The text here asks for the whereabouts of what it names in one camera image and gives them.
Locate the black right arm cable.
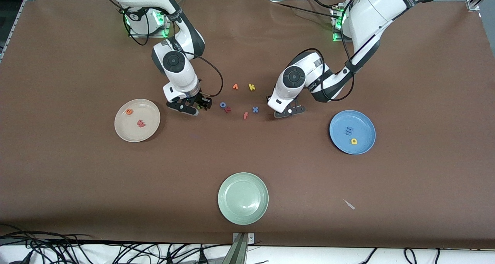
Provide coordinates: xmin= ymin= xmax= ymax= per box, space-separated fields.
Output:
xmin=97 ymin=0 xmax=224 ymax=99

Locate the black cable on table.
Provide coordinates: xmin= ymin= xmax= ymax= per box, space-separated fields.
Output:
xmin=269 ymin=0 xmax=341 ymax=19

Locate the pale green plate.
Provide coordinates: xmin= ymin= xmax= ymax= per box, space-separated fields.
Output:
xmin=218 ymin=172 xmax=269 ymax=225

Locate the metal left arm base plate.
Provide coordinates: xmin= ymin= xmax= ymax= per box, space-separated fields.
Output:
xmin=331 ymin=5 xmax=350 ymax=43

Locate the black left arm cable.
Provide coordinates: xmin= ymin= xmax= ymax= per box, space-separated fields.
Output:
xmin=266 ymin=48 xmax=355 ymax=103

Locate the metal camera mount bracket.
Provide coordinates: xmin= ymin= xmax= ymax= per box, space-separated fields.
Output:
xmin=231 ymin=232 xmax=255 ymax=264

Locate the beige brown plate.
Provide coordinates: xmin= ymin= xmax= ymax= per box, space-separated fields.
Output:
xmin=114 ymin=99 xmax=161 ymax=142

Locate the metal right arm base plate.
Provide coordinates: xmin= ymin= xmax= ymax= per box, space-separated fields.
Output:
xmin=128 ymin=1 xmax=171 ymax=39

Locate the blue plate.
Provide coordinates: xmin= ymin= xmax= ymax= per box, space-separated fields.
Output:
xmin=329 ymin=110 xmax=376 ymax=155

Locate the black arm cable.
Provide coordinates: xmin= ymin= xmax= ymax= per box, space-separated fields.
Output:
xmin=97 ymin=0 xmax=224 ymax=99
xmin=266 ymin=48 xmax=355 ymax=103

